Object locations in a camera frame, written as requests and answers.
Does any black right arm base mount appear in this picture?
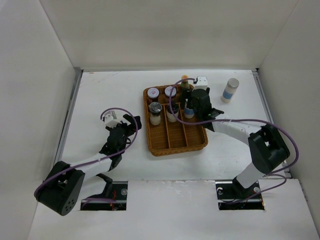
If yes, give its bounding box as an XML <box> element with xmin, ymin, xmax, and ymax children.
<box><xmin>215</xmin><ymin>180</ymin><xmax>265</xmax><ymax>211</ymax></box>

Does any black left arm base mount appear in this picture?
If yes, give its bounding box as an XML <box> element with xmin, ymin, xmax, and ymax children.
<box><xmin>80</xmin><ymin>173</ymin><xmax>129</xmax><ymax>211</ymax></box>

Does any clear top white grinder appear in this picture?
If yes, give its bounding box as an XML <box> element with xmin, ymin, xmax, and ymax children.
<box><xmin>148</xmin><ymin>102</ymin><xmax>163</xmax><ymax>126</ymax></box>

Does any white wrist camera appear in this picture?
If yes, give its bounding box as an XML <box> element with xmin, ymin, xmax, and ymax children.
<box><xmin>102</xmin><ymin>110</ymin><xmax>121</xmax><ymax>128</ymax></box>
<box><xmin>193</xmin><ymin>76</ymin><xmax>208</xmax><ymax>90</ymax></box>

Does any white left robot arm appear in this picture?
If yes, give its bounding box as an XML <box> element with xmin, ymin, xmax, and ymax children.
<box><xmin>34</xmin><ymin>110</ymin><xmax>142</xmax><ymax>216</ymax></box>

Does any brown wicker divided basket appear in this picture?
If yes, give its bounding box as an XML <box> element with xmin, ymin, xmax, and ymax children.
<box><xmin>142</xmin><ymin>85</ymin><xmax>209</xmax><ymax>157</ymax></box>

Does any blue label spice jar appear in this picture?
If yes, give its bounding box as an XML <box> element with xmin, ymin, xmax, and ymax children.
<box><xmin>220</xmin><ymin>78</ymin><xmax>240</xmax><ymax>103</ymax></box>
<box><xmin>183</xmin><ymin>106</ymin><xmax>195</xmax><ymax>119</ymax></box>

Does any white lid sauce jar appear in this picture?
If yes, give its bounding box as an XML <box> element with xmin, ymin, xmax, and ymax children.
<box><xmin>164</xmin><ymin>86</ymin><xmax>177</xmax><ymax>104</ymax></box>
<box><xmin>147</xmin><ymin>87</ymin><xmax>160</xmax><ymax>104</ymax></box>

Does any red sauce bottle yellow cap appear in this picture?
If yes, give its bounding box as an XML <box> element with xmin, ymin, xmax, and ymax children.
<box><xmin>180</xmin><ymin>75</ymin><xmax>190</xmax><ymax>91</ymax></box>

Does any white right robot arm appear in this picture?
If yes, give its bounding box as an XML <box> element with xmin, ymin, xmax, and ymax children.
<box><xmin>180</xmin><ymin>88</ymin><xmax>290</xmax><ymax>198</ymax></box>

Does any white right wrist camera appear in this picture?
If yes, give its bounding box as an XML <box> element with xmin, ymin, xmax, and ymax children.
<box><xmin>193</xmin><ymin>76</ymin><xmax>208</xmax><ymax>90</ymax></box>

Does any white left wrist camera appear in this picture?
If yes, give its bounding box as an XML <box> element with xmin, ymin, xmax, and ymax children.
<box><xmin>102</xmin><ymin>110</ymin><xmax>121</xmax><ymax>128</ymax></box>

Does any black top white shaker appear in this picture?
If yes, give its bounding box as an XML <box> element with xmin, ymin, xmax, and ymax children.
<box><xmin>166</xmin><ymin>103</ymin><xmax>179</xmax><ymax>123</ymax></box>

